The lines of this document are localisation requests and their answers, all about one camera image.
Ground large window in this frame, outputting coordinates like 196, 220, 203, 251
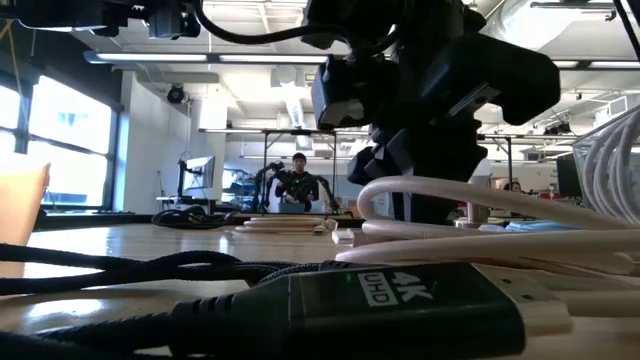
0, 74, 119, 210

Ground silver ventilation duct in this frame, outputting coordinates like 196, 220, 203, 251
487, 0, 556, 41

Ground computer monitor on arm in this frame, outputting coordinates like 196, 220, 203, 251
181, 154, 217, 199

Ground white braided HDMI cable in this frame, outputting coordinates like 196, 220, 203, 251
331, 174, 640, 319

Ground beige object at left edge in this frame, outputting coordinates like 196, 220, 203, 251
0, 161, 52, 247

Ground black braided 4K HDMI cable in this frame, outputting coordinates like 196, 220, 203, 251
0, 243, 574, 360

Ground clear plastic bin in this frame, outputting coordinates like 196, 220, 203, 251
571, 103, 640, 227

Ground black computer monitor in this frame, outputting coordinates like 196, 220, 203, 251
556, 158, 584, 199

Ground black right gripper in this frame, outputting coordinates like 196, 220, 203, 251
310, 32, 561, 225

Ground overhead light bar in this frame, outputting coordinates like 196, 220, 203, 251
83, 49, 640, 71

